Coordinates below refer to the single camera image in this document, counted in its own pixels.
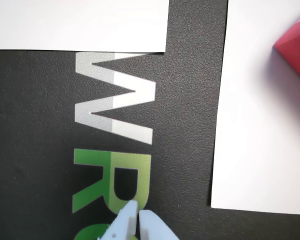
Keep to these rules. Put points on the pale white gripper finger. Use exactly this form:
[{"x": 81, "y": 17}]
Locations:
[
  {"x": 126, "y": 222},
  {"x": 152, "y": 227}
]

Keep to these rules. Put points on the red paper box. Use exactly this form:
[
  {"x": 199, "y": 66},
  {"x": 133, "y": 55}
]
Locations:
[{"x": 297, "y": 55}]

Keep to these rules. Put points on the white paper sheet marked HOME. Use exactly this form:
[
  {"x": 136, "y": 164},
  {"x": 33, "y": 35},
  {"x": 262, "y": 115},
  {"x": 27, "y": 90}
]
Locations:
[{"x": 252, "y": 137}]

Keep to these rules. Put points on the black mat with WROB print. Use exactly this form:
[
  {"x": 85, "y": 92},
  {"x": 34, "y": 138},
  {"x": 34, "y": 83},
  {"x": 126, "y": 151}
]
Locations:
[{"x": 40, "y": 125}]

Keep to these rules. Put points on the white paper sheet marked 1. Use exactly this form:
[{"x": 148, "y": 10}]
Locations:
[{"x": 77, "y": 25}]

